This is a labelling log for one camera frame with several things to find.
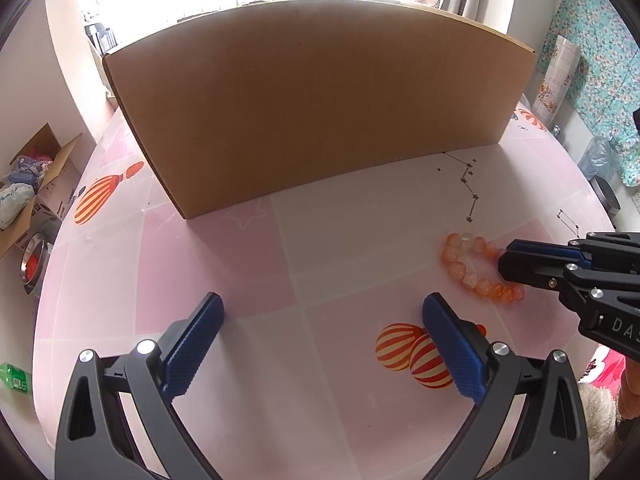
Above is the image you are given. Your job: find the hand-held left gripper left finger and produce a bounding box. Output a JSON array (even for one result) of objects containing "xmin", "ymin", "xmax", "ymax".
[{"xmin": 55, "ymin": 291, "xmax": 226, "ymax": 480}]

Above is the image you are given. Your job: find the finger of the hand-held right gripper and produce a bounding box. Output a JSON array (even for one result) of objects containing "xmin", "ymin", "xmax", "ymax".
[
  {"xmin": 505, "ymin": 231, "xmax": 640, "ymax": 272},
  {"xmin": 497, "ymin": 251, "xmax": 640, "ymax": 314}
]

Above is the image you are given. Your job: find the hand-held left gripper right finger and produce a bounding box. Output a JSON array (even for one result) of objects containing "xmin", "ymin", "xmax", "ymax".
[{"xmin": 421, "ymin": 292, "xmax": 591, "ymax": 480}]

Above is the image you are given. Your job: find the orange bead bracelet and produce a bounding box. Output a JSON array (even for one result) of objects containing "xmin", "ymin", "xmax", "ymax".
[{"xmin": 439, "ymin": 232, "xmax": 526, "ymax": 306}]

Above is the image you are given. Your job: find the large brown cardboard box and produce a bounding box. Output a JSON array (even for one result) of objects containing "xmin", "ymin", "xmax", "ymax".
[{"xmin": 101, "ymin": 0, "xmax": 538, "ymax": 220}]

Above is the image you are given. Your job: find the pink floral blanket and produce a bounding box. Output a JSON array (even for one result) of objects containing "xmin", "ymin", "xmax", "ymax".
[{"xmin": 580, "ymin": 347, "xmax": 628, "ymax": 391}]

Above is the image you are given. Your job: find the grey lidded bin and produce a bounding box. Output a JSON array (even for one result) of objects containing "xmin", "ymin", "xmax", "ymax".
[{"xmin": 590, "ymin": 176, "xmax": 622, "ymax": 221}]

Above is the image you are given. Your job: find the pink balloon print tablecloth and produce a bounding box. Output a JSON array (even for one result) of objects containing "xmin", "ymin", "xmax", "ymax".
[{"xmin": 32, "ymin": 95, "xmax": 618, "ymax": 480}]

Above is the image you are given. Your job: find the rolled printed paper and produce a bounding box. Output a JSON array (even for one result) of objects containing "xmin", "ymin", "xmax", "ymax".
[{"xmin": 530, "ymin": 35, "xmax": 581, "ymax": 121}]

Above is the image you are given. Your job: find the green plastic bottle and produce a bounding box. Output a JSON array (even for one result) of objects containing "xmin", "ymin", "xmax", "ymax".
[{"xmin": 0, "ymin": 361, "xmax": 31, "ymax": 395}]

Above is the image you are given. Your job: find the metal bowl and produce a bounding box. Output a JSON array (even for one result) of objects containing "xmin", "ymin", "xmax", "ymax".
[{"xmin": 19, "ymin": 232, "xmax": 51, "ymax": 291}]

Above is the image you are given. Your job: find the open cardboard box with clutter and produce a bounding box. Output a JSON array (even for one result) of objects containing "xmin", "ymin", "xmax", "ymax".
[{"xmin": 0, "ymin": 122, "xmax": 83, "ymax": 261}]

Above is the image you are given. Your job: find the teal floral cloth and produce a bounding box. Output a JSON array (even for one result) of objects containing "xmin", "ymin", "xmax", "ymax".
[{"xmin": 542, "ymin": 0, "xmax": 640, "ymax": 188}]

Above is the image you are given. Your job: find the white plastic bag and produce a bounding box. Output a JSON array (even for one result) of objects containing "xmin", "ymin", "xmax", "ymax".
[{"xmin": 0, "ymin": 182, "xmax": 36, "ymax": 231}]

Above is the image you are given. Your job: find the black metal rack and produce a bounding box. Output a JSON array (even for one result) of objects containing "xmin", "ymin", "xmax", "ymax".
[{"xmin": 82, "ymin": 22, "xmax": 118, "ymax": 56}]

